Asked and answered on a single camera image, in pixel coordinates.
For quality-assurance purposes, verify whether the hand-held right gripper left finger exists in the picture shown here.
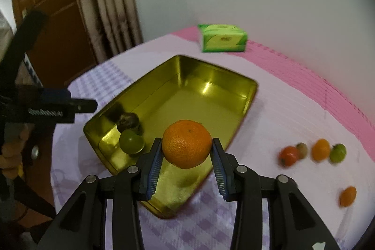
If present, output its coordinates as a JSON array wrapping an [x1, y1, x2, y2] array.
[[39, 137, 164, 250]]

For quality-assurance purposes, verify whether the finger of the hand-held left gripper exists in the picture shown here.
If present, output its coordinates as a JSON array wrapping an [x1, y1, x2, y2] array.
[[18, 87, 71, 104], [70, 98, 98, 113]]

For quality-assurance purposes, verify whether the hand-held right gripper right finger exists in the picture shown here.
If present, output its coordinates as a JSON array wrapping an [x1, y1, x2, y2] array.
[[211, 137, 342, 250]]

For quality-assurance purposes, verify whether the green tomato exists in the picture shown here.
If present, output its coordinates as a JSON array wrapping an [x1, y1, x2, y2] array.
[[119, 129, 145, 154], [330, 143, 347, 163]]

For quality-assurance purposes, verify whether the large orange mandarin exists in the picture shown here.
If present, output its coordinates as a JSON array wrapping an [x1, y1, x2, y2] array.
[[162, 119, 213, 169]]

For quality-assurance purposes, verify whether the dark brown water chestnut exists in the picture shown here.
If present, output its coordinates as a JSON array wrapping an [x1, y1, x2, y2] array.
[[116, 112, 140, 133]]

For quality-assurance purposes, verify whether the red tomato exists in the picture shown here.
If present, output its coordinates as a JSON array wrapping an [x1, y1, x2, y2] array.
[[278, 146, 300, 167]]

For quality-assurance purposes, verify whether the gold metal tin tray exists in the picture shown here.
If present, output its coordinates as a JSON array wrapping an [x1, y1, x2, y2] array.
[[83, 55, 259, 220]]

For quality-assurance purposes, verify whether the small brownish green jujube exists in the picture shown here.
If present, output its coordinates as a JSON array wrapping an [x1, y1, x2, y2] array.
[[296, 142, 308, 158]]

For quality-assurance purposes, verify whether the smooth orange tomato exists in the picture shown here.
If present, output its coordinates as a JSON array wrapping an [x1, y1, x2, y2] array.
[[311, 139, 331, 162]]

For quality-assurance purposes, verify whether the small orange mandarin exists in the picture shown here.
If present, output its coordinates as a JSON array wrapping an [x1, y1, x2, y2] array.
[[339, 186, 357, 207]]

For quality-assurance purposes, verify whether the person's left hand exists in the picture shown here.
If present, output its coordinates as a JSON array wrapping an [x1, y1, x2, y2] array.
[[0, 133, 28, 179]]

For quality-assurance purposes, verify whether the green tissue pack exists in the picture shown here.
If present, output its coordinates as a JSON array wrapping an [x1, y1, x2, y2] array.
[[198, 23, 247, 53]]

